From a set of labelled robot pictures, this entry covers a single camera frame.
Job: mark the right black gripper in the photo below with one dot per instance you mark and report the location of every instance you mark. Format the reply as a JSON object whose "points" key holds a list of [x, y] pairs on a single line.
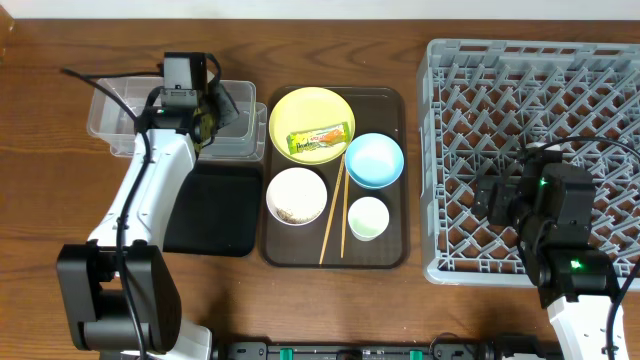
{"points": [[484, 198]]}

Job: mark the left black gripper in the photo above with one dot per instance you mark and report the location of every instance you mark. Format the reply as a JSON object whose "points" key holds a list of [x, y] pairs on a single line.
{"points": [[220, 107]]}

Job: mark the green orange snack wrapper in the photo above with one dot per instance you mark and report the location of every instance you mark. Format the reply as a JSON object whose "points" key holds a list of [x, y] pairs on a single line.
{"points": [[310, 140]]}

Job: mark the white bowl with residue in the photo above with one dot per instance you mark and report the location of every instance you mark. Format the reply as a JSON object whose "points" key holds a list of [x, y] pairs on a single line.
{"points": [[296, 196]]}

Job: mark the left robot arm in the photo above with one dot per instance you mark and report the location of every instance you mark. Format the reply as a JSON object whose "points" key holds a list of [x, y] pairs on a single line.
{"points": [[117, 291]]}

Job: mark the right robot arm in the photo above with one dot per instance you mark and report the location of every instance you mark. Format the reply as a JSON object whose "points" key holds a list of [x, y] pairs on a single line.
{"points": [[550, 209]]}

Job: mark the grey dishwasher rack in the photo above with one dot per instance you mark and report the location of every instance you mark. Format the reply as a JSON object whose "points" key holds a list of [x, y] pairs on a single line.
{"points": [[480, 102]]}

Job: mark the clear plastic bin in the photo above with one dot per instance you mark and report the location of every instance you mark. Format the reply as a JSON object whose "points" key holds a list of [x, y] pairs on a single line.
{"points": [[243, 140]]}

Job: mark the black plastic bin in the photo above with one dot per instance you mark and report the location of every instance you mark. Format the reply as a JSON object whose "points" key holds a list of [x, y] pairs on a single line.
{"points": [[216, 211]]}

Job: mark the light blue bowl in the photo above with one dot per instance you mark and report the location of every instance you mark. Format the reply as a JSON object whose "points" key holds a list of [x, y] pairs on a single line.
{"points": [[374, 161]]}

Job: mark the small pale green cup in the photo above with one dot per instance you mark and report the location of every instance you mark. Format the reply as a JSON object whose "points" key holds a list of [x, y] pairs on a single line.
{"points": [[368, 218]]}

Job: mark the left wooden chopstick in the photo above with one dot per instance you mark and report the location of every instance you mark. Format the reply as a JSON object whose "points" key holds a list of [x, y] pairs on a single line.
{"points": [[332, 210]]}

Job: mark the wooden chopstick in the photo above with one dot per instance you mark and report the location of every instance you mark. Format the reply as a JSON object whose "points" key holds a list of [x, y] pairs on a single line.
{"points": [[332, 210], [344, 221]]}

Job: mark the right wooden chopstick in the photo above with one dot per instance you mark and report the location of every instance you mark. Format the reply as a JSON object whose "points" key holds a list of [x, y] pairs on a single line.
{"points": [[344, 221]]}

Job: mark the dark brown serving tray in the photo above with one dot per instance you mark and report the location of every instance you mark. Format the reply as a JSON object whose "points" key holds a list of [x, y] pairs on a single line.
{"points": [[335, 173]]}

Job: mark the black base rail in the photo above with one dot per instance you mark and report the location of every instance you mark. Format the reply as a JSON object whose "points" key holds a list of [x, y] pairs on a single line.
{"points": [[437, 351]]}

